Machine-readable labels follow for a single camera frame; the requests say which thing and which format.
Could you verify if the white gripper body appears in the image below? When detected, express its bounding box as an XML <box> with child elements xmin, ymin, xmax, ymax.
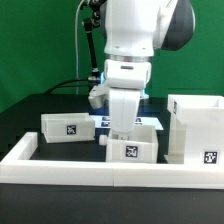
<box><xmin>109</xmin><ymin>88</ymin><xmax>141</xmax><ymax>136</ymax></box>

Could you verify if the white drawer box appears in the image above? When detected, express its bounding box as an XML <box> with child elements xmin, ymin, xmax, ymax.
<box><xmin>99</xmin><ymin>125</ymin><xmax>158</xmax><ymax>164</ymax></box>
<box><xmin>41</xmin><ymin>113</ymin><xmax>95</xmax><ymax>143</ymax></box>

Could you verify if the white drawer cabinet frame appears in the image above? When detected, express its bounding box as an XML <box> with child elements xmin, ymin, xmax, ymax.
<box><xmin>166</xmin><ymin>94</ymin><xmax>224</xmax><ymax>166</ymax></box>

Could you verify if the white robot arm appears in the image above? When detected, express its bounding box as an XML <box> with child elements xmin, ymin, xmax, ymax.
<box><xmin>104</xmin><ymin>0</ymin><xmax>195</xmax><ymax>139</ymax></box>

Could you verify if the paper sheet with markers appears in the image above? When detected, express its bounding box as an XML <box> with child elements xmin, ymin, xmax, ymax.
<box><xmin>91</xmin><ymin>115</ymin><xmax>163</xmax><ymax>130</ymax></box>

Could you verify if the white U-shaped fence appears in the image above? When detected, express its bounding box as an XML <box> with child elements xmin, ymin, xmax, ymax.
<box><xmin>0</xmin><ymin>132</ymin><xmax>224</xmax><ymax>189</ymax></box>

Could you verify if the black cable on table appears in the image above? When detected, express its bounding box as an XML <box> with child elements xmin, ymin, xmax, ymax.
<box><xmin>44</xmin><ymin>77</ymin><xmax>101</xmax><ymax>95</ymax></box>

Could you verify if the white cable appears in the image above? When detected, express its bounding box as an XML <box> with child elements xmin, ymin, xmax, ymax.
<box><xmin>74</xmin><ymin>0</ymin><xmax>88</xmax><ymax>96</ymax></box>

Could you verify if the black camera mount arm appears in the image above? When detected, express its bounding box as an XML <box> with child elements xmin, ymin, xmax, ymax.
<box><xmin>82</xmin><ymin>0</ymin><xmax>107</xmax><ymax>83</ymax></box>

